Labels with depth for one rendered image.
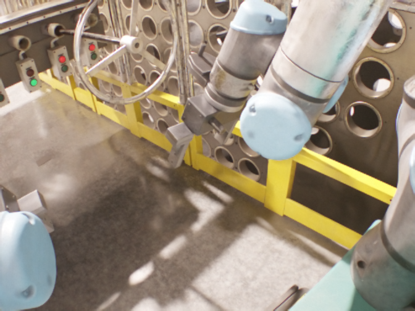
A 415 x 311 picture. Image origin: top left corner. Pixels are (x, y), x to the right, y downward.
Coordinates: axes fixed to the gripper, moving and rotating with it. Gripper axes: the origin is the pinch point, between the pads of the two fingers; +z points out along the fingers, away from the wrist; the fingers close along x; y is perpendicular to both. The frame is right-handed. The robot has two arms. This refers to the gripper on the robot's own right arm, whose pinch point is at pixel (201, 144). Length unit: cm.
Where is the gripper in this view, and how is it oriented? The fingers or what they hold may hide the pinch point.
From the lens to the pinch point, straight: 62.7
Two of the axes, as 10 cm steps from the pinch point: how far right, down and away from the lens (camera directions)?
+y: 6.3, 7.1, -3.2
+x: 7.1, -3.6, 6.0
